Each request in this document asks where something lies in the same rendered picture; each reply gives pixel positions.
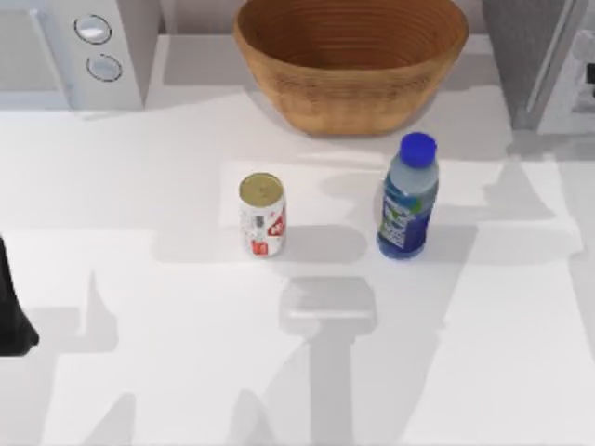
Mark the brown woven basket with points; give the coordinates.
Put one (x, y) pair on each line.
(348, 69)

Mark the red and white can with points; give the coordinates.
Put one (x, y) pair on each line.
(262, 218)

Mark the pale microwave oven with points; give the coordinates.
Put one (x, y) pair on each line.
(56, 56)

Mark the blue bottle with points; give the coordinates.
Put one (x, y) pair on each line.
(406, 204)

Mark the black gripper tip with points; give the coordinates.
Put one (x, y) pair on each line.
(10, 316)

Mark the round white microwave knob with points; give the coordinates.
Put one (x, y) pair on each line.
(104, 68)
(92, 29)

